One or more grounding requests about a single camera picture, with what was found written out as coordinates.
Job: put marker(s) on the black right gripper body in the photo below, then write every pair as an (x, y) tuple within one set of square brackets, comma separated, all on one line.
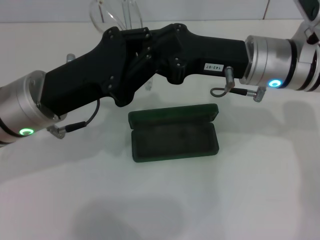
[(212, 55)]

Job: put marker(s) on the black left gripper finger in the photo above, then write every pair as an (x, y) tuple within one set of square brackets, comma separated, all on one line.
[(137, 34), (140, 67)]

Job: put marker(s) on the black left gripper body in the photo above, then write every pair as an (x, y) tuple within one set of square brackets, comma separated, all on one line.
[(82, 77)]

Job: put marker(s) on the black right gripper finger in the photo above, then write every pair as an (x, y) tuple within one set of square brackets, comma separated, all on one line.
[(160, 65), (162, 35)]

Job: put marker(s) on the clear white glasses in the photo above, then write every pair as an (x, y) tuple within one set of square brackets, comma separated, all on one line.
[(127, 15)]

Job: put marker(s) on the green glasses case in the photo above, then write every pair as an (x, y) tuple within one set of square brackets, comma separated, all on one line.
[(175, 140)]

